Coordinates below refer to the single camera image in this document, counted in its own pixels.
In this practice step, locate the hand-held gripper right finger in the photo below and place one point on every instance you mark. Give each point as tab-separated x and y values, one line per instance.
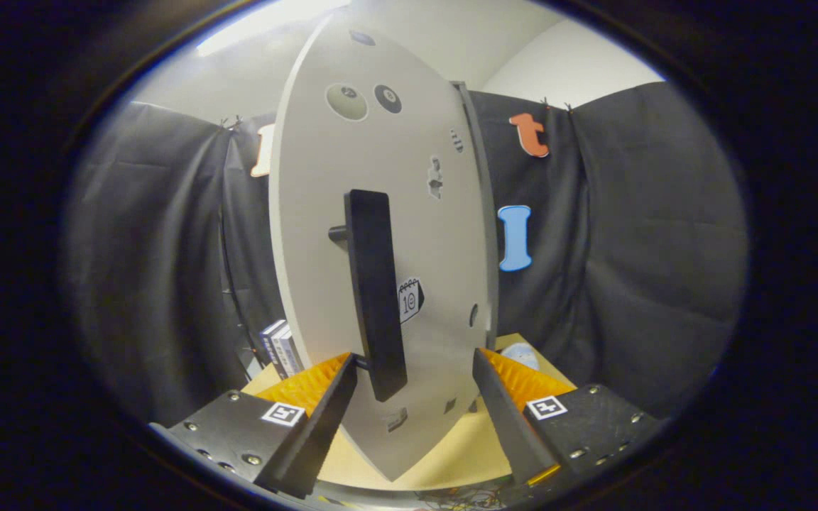
512	426

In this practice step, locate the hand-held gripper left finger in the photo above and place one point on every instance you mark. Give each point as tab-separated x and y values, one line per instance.
320	429

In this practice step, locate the black backdrop cloth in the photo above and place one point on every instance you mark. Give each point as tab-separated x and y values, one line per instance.
629	248

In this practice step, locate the grey cabinet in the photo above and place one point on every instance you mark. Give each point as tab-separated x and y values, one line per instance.
485	177

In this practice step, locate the white blue round object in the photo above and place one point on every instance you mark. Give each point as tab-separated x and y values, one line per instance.
521	355

